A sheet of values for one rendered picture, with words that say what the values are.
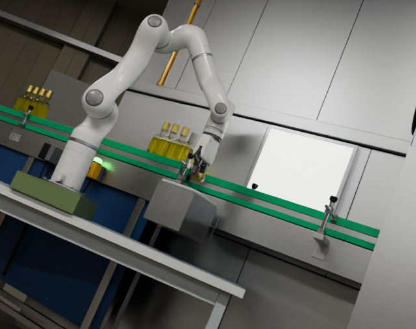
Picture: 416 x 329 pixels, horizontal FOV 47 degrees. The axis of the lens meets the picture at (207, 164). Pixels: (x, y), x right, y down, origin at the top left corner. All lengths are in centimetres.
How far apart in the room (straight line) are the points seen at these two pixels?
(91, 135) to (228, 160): 71
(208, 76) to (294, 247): 75
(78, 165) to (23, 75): 377
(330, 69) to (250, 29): 53
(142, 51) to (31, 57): 374
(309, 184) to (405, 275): 68
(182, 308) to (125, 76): 105
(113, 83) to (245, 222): 76
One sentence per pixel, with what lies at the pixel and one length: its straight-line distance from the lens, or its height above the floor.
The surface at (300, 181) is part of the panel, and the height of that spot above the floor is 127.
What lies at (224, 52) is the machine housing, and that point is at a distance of 265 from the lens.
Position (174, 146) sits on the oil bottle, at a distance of 229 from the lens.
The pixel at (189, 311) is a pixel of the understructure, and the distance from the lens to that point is 225.
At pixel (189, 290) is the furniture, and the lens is 180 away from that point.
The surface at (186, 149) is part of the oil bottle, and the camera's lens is 224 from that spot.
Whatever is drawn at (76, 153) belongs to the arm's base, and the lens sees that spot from 192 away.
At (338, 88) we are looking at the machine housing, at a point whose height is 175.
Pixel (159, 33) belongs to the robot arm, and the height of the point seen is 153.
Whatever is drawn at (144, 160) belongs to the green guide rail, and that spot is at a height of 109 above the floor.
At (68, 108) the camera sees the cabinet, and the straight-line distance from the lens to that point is 499.
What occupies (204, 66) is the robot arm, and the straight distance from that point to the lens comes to 198.
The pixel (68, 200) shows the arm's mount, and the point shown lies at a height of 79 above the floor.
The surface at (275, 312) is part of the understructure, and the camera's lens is 211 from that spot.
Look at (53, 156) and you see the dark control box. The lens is 243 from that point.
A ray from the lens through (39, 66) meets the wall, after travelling 561.
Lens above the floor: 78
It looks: 11 degrees up
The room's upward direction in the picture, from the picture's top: 23 degrees clockwise
